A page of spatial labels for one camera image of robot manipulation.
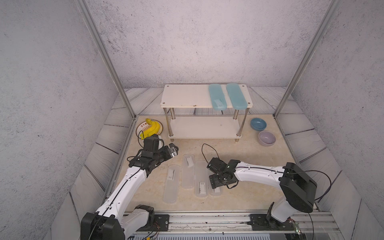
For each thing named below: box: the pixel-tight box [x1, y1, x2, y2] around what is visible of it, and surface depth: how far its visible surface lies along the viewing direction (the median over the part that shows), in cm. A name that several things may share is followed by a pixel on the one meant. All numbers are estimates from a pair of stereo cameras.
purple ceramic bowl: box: [258, 131, 277, 147], surface depth 104 cm
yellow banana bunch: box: [140, 118, 160, 140], surface depth 109 cm
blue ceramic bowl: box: [250, 117, 267, 131], surface depth 114 cm
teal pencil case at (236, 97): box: [226, 83, 248, 110], surface depth 86 cm
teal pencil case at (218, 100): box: [209, 83, 227, 111], surface depth 86 cm
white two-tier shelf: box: [160, 83, 253, 142], surface depth 103 cm
